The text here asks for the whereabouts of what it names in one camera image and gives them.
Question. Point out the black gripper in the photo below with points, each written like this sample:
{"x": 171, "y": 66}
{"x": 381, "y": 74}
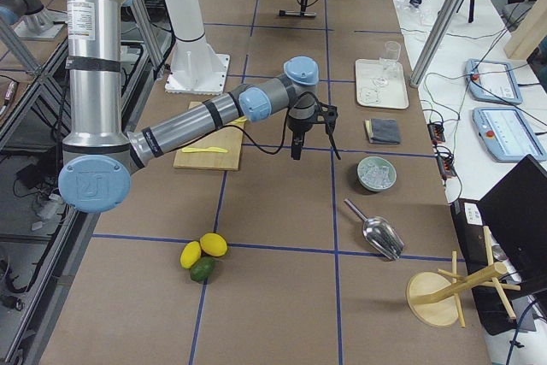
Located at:
{"x": 297, "y": 126}

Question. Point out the steel muddler black tip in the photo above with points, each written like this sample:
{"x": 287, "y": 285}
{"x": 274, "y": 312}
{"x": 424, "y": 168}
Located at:
{"x": 296, "y": 14}

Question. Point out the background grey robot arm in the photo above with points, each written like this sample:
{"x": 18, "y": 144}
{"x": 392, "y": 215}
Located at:
{"x": 13, "y": 10}

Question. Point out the yellow whole lemon right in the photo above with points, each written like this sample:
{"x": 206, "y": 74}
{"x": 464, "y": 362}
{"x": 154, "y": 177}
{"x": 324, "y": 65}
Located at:
{"x": 213, "y": 244}

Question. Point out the yellow whole lemon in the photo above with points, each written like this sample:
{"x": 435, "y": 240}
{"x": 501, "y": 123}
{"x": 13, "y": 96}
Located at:
{"x": 191, "y": 253}
{"x": 213, "y": 244}

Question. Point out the yellow whole lemon left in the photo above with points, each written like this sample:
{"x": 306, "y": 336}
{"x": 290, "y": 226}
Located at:
{"x": 191, "y": 253}

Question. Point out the bamboo cutting board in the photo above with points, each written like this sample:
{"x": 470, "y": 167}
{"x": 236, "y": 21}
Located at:
{"x": 230, "y": 138}

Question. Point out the green bowl with ice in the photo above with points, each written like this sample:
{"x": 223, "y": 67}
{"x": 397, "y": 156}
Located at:
{"x": 376, "y": 174}

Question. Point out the grey folded cloth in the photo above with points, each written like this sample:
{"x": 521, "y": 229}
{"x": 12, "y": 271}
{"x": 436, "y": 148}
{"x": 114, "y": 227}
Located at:
{"x": 383, "y": 131}

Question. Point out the yellow plastic knife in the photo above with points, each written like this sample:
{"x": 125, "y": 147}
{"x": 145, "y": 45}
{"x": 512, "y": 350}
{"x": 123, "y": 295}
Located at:
{"x": 211, "y": 149}

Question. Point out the cream serving tray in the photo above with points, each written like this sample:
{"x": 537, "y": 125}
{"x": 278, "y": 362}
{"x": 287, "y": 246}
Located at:
{"x": 392, "y": 96}

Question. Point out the clear wine glass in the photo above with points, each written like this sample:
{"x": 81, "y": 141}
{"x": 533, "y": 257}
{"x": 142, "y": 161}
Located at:
{"x": 388, "y": 62}

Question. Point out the steel ice scoop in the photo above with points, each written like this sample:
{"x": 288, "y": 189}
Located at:
{"x": 379, "y": 233}

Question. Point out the green lime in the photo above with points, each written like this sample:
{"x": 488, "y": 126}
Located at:
{"x": 202, "y": 269}

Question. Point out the upper teach pendant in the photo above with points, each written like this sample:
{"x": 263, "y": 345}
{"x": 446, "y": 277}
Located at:
{"x": 492, "y": 81}

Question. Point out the teach pendant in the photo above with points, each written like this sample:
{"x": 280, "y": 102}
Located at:
{"x": 492, "y": 81}
{"x": 506, "y": 134}

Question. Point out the wooden mug tree stand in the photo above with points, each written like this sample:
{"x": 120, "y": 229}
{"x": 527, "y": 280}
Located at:
{"x": 434, "y": 297}

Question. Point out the lower teach pendant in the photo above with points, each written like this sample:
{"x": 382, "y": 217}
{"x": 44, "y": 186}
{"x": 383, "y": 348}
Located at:
{"x": 506, "y": 134}

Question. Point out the black laptop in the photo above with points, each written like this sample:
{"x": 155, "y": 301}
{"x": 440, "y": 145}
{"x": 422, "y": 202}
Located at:
{"x": 514, "y": 209}

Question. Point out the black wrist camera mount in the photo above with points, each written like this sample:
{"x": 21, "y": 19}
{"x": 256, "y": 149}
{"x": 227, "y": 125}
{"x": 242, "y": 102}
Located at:
{"x": 329, "y": 114}

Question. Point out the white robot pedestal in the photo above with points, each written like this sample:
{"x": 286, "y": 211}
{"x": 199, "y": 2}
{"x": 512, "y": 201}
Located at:
{"x": 195, "y": 68}

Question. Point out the aluminium frame post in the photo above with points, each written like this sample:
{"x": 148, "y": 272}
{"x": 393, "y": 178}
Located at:
{"x": 434, "y": 40}

